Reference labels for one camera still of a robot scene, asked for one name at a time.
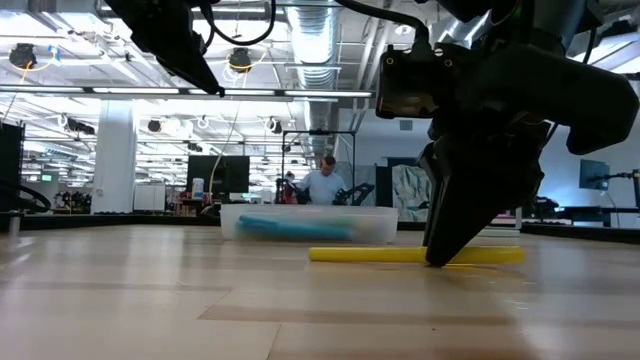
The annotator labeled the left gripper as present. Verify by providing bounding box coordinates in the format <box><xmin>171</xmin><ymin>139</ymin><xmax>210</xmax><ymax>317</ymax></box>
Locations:
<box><xmin>102</xmin><ymin>0</ymin><xmax>226</xmax><ymax>98</ymax></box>

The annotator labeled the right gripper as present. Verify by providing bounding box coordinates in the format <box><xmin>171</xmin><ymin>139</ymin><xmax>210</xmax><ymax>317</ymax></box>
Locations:
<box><xmin>423</xmin><ymin>42</ymin><xmax>640</xmax><ymax>269</ymax></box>

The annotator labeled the clear box with grey lid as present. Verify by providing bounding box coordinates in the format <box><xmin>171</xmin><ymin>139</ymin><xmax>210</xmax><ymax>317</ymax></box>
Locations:
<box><xmin>219</xmin><ymin>203</ymin><xmax>401</xmax><ymax>245</ymax></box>

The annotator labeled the thick yellow highlighter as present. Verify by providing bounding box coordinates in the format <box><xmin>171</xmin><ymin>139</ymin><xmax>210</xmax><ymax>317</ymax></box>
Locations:
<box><xmin>307</xmin><ymin>245</ymin><xmax>527</xmax><ymax>267</ymax></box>

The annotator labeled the blue pen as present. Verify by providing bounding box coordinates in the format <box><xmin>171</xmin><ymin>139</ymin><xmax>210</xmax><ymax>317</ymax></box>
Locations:
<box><xmin>235</xmin><ymin>214</ymin><xmax>354</xmax><ymax>242</ymax></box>

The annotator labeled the monitor on arm mount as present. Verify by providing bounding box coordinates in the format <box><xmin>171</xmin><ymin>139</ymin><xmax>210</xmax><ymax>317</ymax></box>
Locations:
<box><xmin>578</xmin><ymin>158</ymin><xmax>612</xmax><ymax>192</ymax></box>

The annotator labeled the black speaker box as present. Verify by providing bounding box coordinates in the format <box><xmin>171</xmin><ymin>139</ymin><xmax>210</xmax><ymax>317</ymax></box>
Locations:
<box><xmin>374</xmin><ymin>164</ymin><xmax>396</xmax><ymax>208</ymax></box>

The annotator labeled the teal mural panel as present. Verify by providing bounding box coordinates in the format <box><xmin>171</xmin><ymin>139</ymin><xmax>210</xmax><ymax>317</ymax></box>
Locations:
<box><xmin>392</xmin><ymin>164</ymin><xmax>432</xmax><ymax>222</ymax></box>

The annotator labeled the person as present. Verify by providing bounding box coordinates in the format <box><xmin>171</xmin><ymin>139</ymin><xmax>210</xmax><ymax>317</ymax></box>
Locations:
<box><xmin>298</xmin><ymin>154</ymin><xmax>350</xmax><ymax>206</ymax></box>

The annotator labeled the white column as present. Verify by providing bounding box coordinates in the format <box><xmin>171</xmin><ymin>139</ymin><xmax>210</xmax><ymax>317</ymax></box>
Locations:
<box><xmin>90</xmin><ymin>99</ymin><xmax>140</xmax><ymax>216</ymax></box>

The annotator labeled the black monitor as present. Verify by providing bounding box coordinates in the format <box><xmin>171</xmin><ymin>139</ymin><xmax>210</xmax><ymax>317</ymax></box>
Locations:
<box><xmin>186</xmin><ymin>154</ymin><xmax>251</xmax><ymax>204</ymax></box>

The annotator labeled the white cabinet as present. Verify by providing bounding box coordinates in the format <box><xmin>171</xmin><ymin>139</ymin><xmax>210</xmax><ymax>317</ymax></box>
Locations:
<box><xmin>132</xmin><ymin>183</ymin><xmax>168</xmax><ymax>213</ymax></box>

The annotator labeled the dark panel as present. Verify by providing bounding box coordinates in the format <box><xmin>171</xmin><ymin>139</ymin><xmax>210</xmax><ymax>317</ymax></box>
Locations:
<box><xmin>0</xmin><ymin>122</ymin><xmax>26</xmax><ymax>215</ymax></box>

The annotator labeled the ceiling cord reel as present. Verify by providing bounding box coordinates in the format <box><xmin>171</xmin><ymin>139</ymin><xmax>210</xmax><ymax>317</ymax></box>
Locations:
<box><xmin>8</xmin><ymin>42</ymin><xmax>40</xmax><ymax>71</ymax></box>
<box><xmin>228</xmin><ymin>46</ymin><xmax>254</xmax><ymax>75</ymax></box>

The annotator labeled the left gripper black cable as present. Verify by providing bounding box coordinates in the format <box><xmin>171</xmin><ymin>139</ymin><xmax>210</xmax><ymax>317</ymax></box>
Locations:
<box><xmin>197</xmin><ymin>0</ymin><xmax>277</xmax><ymax>47</ymax></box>

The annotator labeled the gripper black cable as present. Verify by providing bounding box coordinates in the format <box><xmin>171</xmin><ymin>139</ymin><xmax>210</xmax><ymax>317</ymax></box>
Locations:
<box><xmin>197</xmin><ymin>0</ymin><xmax>277</xmax><ymax>47</ymax></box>
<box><xmin>333</xmin><ymin>0</ymin><xmax>432</xmax><ymax>49</ymax></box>

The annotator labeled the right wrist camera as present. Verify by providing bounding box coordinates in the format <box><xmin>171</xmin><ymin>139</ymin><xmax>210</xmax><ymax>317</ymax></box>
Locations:
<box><xmin>374</xmin><ymin>43</ymin><xmax>452</xmax><ymax>121</ymax></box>

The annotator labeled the silver ventilation duct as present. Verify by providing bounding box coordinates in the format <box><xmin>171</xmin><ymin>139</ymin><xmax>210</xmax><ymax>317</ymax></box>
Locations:
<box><xmin>285</xmin><ymin>0</ymin><xmax>342</xmax><ymax>157</ymax></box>

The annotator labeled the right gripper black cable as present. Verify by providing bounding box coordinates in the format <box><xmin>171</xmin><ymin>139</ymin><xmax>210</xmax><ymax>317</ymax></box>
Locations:
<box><xmin>333</xmin><ymin>0</ymin><xmax>432</xmax><ymax>49</ymax></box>

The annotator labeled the thick black cable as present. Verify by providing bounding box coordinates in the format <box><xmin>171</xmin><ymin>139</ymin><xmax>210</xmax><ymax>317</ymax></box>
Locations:
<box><xmin>0</xmin><ymin>178</ymin><xmax>54</xmax><ymax>214</ymax></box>

